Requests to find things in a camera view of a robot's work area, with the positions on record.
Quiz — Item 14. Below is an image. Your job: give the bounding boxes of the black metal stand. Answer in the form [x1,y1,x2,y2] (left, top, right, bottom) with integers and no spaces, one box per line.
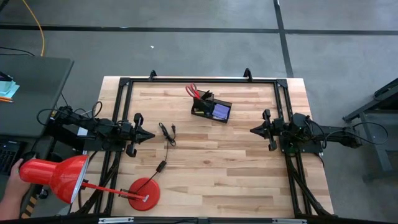
[341,77,398,183]

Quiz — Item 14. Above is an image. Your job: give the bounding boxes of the purple sticky note pad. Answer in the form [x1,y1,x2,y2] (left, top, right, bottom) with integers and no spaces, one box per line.
[212,103,231,121]

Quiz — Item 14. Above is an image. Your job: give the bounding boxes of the dark grey desk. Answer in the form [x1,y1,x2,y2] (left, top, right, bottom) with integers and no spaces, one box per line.
[0,55,75,139]

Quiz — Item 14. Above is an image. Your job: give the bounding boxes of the yellow black striped tape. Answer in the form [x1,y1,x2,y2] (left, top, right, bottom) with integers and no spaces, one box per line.
[21,195,38,219]

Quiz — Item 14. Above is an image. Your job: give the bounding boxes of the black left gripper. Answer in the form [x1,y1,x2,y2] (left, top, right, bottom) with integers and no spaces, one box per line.
[119,113,155,158]

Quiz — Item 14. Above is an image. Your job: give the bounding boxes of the person's forearm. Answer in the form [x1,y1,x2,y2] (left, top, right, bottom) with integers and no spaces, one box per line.
[0,194,22,213]

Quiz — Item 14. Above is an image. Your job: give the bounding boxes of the silver metal bracket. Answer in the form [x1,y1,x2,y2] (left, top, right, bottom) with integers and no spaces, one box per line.
[98,217,134,224]
[272,218,308,224]

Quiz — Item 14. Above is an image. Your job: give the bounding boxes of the light blue paper stack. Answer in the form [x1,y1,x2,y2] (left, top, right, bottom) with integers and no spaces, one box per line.
[0,79,21,99]

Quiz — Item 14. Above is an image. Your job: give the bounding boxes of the red desk lamp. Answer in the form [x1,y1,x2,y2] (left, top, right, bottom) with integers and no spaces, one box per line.
[18,154,161,212]

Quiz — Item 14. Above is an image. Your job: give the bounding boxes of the black metal table frame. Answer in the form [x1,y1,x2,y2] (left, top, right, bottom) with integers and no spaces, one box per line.
[70,67,336,218]

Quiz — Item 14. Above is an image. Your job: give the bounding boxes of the black mesh desk organizer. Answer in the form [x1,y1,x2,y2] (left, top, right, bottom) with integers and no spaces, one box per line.
[190,89,233,124]

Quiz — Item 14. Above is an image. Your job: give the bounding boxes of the yellow floor cable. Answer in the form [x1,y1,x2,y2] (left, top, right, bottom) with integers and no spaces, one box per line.
[21,0,46,57]

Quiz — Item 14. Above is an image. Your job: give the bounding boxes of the black lamp power cord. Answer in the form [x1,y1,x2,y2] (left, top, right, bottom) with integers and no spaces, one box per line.
[135,122,177,194]

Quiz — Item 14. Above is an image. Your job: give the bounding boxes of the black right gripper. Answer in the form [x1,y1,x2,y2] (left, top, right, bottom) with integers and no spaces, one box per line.
[250,109,285,152]

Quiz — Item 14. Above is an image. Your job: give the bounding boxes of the person's hand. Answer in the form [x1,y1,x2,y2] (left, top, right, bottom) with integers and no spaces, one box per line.
[5,157,32,200]

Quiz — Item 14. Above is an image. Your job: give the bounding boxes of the black keyboard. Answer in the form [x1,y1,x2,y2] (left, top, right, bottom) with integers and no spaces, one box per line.
[0,139,21,176]

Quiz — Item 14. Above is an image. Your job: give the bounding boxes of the red grey scissors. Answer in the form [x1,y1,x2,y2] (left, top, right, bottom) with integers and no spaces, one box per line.
[185,83,202,100]

